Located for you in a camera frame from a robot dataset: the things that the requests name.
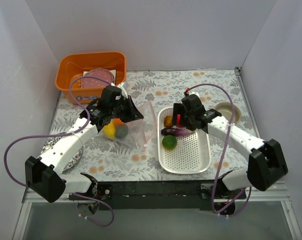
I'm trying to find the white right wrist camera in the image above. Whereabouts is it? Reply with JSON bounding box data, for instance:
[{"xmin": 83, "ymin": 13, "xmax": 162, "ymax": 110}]
[{"xmin": 184, "ymin": 88, "xmax": 200, "ymax": 98}]

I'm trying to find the yellow mango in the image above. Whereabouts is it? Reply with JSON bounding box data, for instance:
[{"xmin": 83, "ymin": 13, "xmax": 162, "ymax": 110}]
[{"xmin": 103, "ymin": 122, "xmax": 116, "ymax": 139}]

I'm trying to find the white perforated plastic basket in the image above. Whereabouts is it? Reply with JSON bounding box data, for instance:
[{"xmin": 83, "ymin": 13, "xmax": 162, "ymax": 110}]
[{"xmin": 157, "ymin": 107, "xmax": 211, "ymax": 175}]

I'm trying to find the brown kiwi fruit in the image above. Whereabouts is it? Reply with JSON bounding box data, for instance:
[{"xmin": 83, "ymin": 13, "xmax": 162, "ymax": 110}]
[{"xmin": 163, "ymin": 115, "xmax": 173, "ymax": 128}]

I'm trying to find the red apple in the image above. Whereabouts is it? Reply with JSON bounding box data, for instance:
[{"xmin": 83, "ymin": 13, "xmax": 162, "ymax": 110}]
[{"xmin": 176, "ymin": 114, "xmax": 183, "ymax": 128}]

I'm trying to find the blue floral plate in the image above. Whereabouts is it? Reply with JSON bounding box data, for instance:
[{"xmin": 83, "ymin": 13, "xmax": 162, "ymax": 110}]
[{"xmin": 41, "ymin": 137, "xmax": 84, "ymax": 171}]

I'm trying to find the floral patterned table mat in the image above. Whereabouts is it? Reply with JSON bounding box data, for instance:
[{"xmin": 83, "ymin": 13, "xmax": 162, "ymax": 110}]
[{"xmin": 40, "ymin": 69, "xmax": 270, "ymax": 182}]

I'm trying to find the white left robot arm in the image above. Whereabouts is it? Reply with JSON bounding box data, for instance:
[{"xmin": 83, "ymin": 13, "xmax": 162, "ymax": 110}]
[{"xmin": 25, "ymin": 84, "xmax": 144, "ymax": 203}]

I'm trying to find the aluminium table edge rail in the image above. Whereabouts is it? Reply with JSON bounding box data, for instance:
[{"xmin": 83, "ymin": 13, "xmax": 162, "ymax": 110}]
[{"xmin": 234, "ymin": 67, "xmax": 302, "ymax": 240}]

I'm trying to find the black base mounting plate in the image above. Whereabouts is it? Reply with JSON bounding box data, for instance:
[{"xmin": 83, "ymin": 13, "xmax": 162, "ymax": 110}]
[{"xmin": 68, "ymin": 179, "xmax": 249, "ymax": 211}]

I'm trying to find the orange tangerine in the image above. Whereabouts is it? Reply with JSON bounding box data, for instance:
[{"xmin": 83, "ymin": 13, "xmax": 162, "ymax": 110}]
[{"xmin": 112, "ymin": 118, "xmax": 124, "ymax": 126}]

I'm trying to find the beige ceramic bowl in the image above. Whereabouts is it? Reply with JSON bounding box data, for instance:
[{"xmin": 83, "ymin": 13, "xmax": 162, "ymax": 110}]
[{"xmin": 215, "ymin": 102, "xmax": 242, "ymax": 124}]

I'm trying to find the purple eggplant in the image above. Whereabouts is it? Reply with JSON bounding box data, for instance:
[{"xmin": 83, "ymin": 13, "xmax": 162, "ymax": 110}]
[{"xmin": 161, "ymin": 127, "xmax": 193, "ymax": 137}]

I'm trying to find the orange plastic tub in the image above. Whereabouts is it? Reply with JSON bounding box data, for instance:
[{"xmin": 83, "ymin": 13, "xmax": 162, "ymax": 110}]
[{"xmin": 55, "ymin": 51, "xmax": 127, "ymax": 104}]

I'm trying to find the green lime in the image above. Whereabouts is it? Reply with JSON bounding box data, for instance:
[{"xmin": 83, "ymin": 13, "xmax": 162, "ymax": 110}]
[{"xmin": 162, "ymin": 135, "xmax": 177, "ymax": 151}]

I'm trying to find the clear zip top bag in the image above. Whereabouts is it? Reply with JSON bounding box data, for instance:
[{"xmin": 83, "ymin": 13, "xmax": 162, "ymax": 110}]
[{"xmin": 99, "ymin": 101, "xmax": 157, "ymax": 151}]

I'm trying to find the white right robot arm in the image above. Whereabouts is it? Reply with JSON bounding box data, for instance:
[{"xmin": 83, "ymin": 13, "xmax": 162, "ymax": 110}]
[{"xmin": 173, "ymin": 94, "xmax": 288, "ymax": 199}]

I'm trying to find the pink polka dot plate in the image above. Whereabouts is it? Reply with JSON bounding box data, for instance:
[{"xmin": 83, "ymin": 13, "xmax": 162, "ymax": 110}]
[{"xmin": 80, "ymin": 68, "xmax": 115, "ymax": 89}]

